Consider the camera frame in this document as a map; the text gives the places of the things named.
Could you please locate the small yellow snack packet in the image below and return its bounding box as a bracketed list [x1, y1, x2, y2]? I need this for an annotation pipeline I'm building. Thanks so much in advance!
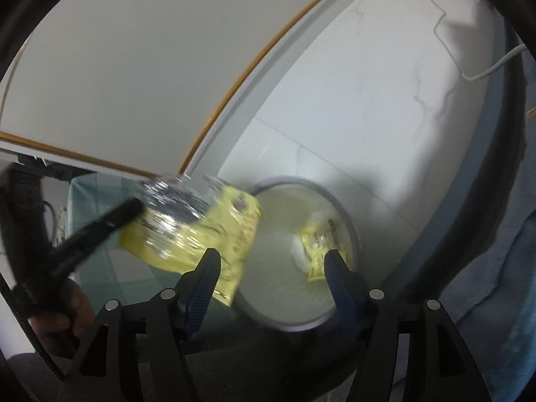
[298, 217, 353, 284]

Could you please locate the large yellow snack wrapper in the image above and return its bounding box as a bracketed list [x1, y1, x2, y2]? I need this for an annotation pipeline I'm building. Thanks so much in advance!
[119, 175, 267, 307]

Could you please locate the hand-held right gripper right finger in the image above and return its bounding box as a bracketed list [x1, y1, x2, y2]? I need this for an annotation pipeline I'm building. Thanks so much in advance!
[324, 250, 483, 402]

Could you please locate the person's left hand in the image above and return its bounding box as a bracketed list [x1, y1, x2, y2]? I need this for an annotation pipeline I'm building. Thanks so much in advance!
[31, 281, 98, 360]

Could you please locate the blue blanket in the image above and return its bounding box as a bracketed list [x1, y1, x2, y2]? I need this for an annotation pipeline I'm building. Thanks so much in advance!
[454, 105, 536, 371]

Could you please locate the crumpled white tissue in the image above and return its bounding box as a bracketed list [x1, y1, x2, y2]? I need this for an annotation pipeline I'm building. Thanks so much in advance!
[292, 238, 314, 274]

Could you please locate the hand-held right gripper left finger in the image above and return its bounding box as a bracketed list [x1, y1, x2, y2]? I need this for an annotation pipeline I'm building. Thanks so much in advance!
[54, 248, 222, 402]

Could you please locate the green plaid cloth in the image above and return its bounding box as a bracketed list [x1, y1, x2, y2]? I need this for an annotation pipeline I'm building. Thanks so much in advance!
[52, 175, 168, 302]

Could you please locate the black ribbed strap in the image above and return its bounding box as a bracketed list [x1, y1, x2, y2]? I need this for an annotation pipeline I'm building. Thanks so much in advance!
[0, 275, 67, 383]

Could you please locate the dark object under wardrobe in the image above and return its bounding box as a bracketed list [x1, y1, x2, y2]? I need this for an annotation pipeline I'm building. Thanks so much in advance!
[10, 156, 74, 185]

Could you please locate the white wardrobe with gold trim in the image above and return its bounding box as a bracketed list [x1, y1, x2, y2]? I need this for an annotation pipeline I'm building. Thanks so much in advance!
[0, 0, 380, 177]

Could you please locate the white plastic waste bin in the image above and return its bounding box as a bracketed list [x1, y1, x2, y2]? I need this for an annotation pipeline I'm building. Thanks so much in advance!
[232, 176, 361, 334]

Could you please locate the white power cable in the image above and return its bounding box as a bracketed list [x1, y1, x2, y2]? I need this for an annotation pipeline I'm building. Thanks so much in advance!
[421, 0, 527, 81]

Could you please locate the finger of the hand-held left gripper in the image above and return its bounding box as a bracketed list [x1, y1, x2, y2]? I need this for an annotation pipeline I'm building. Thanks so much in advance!
[46, 198, 146, 279]

